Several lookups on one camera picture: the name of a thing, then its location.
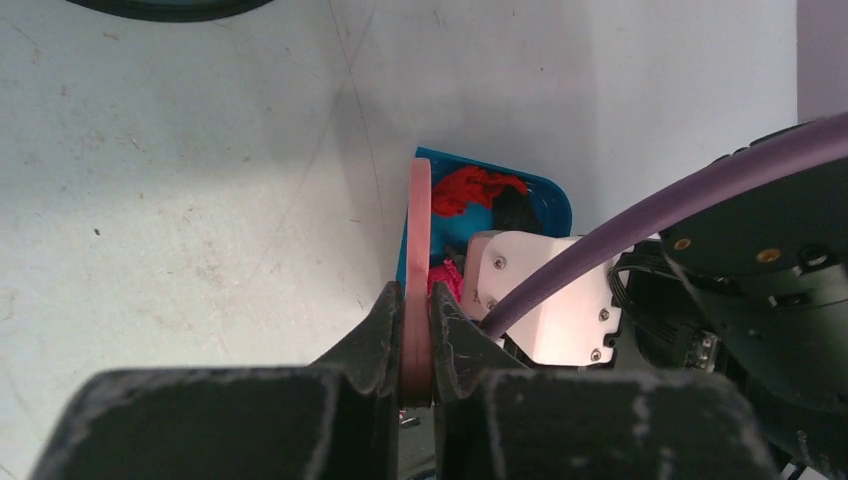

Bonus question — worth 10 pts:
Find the large pink paper scrap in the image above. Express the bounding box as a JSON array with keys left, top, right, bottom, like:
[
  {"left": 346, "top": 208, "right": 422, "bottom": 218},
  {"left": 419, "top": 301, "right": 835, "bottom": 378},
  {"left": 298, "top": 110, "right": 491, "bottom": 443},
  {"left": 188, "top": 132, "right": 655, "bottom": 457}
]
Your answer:
[{"left": 427, "top": 258, "right": 464, "bottom": 302}]

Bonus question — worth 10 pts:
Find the red paper scrap centre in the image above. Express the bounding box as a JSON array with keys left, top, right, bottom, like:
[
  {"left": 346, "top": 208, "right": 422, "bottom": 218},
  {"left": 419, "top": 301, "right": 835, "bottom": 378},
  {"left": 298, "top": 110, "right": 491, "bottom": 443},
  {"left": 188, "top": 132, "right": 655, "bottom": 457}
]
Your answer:
[{"left": 431, "top": 166, "right": 528, "bottom": 217}]

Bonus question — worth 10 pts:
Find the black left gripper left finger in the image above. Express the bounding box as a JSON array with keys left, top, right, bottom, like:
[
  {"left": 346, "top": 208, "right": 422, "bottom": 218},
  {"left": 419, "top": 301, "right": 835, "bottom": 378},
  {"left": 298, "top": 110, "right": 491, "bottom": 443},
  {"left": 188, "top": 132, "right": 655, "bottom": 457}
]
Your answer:
[{"left": 32, "top": 282, "right": 403, "bottom": 479}]

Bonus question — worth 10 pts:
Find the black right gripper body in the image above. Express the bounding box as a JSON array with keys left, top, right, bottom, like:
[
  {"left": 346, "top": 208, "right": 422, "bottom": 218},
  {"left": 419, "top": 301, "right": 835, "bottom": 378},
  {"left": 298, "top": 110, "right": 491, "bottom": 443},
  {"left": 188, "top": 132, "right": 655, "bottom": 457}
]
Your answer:
[{"left": 609, "top": 158, "right": 847, "bottom": 464}]

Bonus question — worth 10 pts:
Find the pink hand brush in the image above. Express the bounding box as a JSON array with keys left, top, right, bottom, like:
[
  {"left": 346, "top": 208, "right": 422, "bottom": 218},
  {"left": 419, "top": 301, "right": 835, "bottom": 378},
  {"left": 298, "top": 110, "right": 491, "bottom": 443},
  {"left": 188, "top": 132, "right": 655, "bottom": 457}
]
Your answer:
[{"left": 400, "top": 158, "right": 433, "bottom": 408}]

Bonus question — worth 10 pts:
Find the black paper scrap far left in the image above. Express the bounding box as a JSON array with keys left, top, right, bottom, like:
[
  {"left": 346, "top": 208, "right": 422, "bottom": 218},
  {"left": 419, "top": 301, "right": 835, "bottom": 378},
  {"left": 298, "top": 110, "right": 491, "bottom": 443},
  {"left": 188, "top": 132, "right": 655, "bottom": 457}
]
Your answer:
[{"left": 491, "top": 186, "right": 543, "bottom": 235}]

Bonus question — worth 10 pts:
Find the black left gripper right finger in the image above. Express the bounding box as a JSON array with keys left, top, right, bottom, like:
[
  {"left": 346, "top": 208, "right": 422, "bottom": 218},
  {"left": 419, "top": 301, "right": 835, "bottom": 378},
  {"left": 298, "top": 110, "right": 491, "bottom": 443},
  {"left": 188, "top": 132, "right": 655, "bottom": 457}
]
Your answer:
[{"left": 431, "top": 284, "right": 779, "bottom": 479}]

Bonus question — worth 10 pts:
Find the dark blue gold-rimmed bin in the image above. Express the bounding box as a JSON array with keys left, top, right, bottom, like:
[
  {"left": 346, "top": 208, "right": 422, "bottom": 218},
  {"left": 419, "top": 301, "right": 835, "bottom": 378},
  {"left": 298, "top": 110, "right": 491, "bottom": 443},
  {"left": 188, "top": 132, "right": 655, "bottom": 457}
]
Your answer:
[{"left": 69, "top": 0, "right": 271, "bottom": 23}]

